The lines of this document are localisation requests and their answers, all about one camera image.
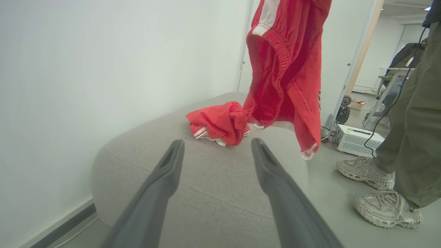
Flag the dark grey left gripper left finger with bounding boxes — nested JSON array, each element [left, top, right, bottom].
[[101, 139, 185, 248]]

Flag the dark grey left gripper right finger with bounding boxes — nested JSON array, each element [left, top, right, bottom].
[[251, 138, 345, 248]]

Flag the red garment with white stripes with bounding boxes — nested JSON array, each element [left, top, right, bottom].
[[243, 0, 333, 161], [186, 101, 251, 147]]

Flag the grey fabric sofa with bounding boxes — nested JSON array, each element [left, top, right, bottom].
[[91, 92, 309, 248]]

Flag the grey white chunky sneaker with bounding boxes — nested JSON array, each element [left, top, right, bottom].
[[336, 157, 395, 190], [354, 190, 423, 229]]

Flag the white vented equipment box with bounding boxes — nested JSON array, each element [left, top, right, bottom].
[[336, 124, 385, 158]]

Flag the olive green trousers of person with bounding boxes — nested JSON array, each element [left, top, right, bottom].
[[373, 21, 441, 209]]

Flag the dark jacket on chair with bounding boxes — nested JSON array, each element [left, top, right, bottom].
[[384, 42, 428, 78]]

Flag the dark jacket of person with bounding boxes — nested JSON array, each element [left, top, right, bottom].
[[422, 0, 441, 29]]

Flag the thin white floor cable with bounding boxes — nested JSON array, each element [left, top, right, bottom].
[[52, 215, 100, 248]]

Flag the tangled floor cables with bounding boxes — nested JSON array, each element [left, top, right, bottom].
[[320, 126, 340, 146]]

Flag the thin black hanging cable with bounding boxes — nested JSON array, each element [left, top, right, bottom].
[[363, 28, 428, 158]]

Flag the light wooden door frame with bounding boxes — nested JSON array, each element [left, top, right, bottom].
[[345, 0, 384, 97]]

